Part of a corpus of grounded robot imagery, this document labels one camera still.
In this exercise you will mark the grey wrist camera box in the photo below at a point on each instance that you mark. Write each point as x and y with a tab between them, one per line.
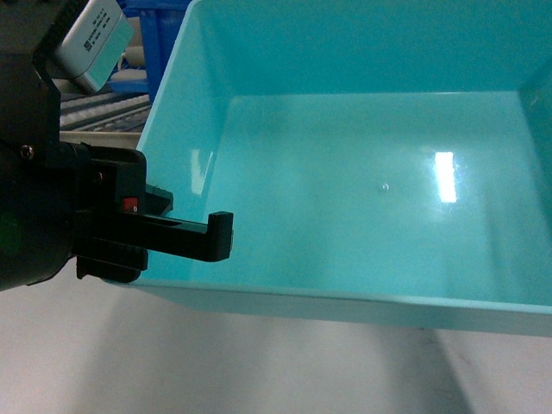
88	54

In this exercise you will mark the black gripper finger inside bin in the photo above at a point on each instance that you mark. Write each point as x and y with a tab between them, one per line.
207	242

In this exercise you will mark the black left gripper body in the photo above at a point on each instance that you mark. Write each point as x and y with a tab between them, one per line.
51	190

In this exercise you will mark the teal plastic bin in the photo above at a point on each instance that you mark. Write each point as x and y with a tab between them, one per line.
385	161

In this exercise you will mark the black left gripper finger outside bin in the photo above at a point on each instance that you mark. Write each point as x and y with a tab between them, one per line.
159	202

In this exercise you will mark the white roller conveyor track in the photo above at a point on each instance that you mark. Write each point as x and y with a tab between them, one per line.
83	112

